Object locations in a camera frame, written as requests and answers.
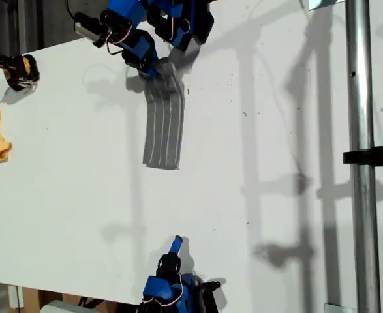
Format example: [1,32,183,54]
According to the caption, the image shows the white table leg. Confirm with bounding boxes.
[7,285,25,309]

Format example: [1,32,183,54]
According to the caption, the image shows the black camera cable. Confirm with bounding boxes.
[65,0,78,19]

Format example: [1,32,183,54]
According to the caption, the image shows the white plastic object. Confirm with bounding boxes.
[40,299,104,313]

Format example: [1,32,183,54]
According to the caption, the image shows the grey white-striped towel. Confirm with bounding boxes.
[141,57,186,171]

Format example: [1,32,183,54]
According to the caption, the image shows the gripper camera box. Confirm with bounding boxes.
[199,280,221,313]
[73,12,109,48]

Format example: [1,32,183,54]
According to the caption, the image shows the brown cardboard box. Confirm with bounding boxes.
[21,286,140,313]

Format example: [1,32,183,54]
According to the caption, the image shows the black yellow hand tool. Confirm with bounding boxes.
[0,48,41,91]

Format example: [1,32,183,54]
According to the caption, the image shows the steel post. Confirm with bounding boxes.
[344,0,382,313]

